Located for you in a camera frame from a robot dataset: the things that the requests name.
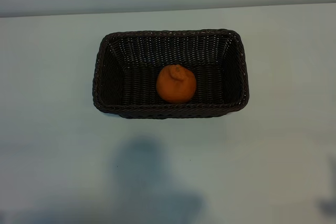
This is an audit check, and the orange fruit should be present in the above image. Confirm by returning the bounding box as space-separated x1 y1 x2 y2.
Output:
155 63 197 104

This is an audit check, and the dark brown woven basket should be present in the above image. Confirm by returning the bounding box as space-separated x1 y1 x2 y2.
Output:
91 28 249 120

